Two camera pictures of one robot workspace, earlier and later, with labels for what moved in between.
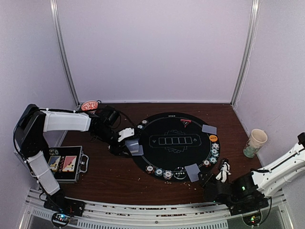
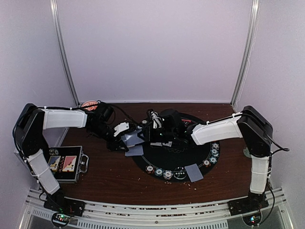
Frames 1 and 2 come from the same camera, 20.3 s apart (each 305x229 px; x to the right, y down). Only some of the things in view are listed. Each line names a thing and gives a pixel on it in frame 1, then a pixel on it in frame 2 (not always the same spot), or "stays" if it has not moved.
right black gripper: x=209 y=177 → x=149 y=138
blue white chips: x=215 y=147 stays
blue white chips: x=167 y=174 stays
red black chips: x=149 y=169 stays
